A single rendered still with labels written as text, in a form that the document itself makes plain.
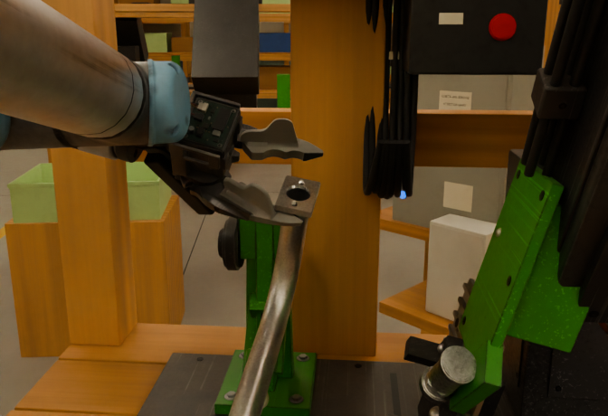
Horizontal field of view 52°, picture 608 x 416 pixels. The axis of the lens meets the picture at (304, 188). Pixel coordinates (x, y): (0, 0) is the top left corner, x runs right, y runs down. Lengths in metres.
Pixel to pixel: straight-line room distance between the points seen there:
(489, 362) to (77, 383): 0.65
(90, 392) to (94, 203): 0.29
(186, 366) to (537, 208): 0.61
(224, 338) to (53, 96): 0.78
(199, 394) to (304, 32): 0.55
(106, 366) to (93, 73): 0.71
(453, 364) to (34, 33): 0.48
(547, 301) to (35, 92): 0.49
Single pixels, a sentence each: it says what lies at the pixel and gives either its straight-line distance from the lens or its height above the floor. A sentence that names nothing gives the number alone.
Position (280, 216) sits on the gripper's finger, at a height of 1.22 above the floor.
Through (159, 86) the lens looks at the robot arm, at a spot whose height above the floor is 1.36.
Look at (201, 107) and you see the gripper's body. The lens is 0.65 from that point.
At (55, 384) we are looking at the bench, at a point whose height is 0.88.
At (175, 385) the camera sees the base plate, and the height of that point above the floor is 0.90.
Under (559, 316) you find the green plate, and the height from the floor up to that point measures 1.14.
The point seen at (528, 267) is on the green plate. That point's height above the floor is 1.19.
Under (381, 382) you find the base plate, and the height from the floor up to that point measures 0.90.
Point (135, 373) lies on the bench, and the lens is 1.06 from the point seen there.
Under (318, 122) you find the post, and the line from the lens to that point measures 0.95.
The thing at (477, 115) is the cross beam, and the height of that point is 1.27.
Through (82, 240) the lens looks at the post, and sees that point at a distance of 1.09.
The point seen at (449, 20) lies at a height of 1.42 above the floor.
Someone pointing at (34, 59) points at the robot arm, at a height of 1.39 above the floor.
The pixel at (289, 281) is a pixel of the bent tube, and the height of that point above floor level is 1.13.
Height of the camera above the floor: 1.41
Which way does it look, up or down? 14 degrees down
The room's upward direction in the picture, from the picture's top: straight up
